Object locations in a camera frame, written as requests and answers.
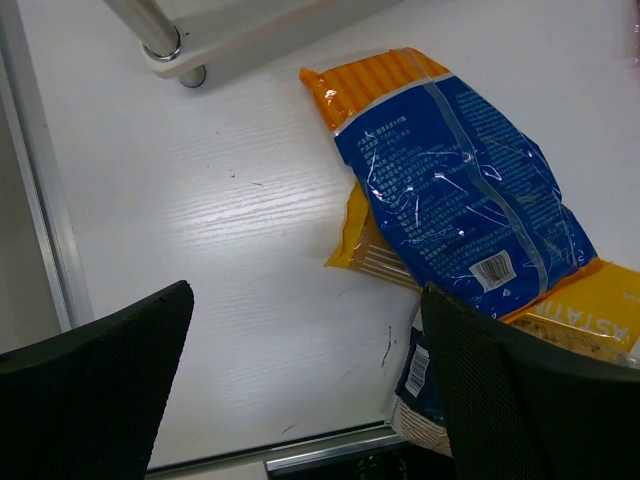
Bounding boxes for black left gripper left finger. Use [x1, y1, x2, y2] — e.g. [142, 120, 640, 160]
[1, 280, 194, 479]

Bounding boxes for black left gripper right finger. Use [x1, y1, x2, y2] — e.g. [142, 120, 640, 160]
[421, 284, 639, 479]

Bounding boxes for yellow spaghetti packet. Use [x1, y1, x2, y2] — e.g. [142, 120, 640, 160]
[325, 183, 420, 291]

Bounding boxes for blue Agnesi pasta bag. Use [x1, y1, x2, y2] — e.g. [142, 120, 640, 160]
[386, 317, 452, 457]

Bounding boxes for blue and orange pasta bag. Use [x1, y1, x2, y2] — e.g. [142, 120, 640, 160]
[298, 47, 640, 324]

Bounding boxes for white two-tier shelf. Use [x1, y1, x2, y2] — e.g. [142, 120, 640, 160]
[106, 1, 398, 88]

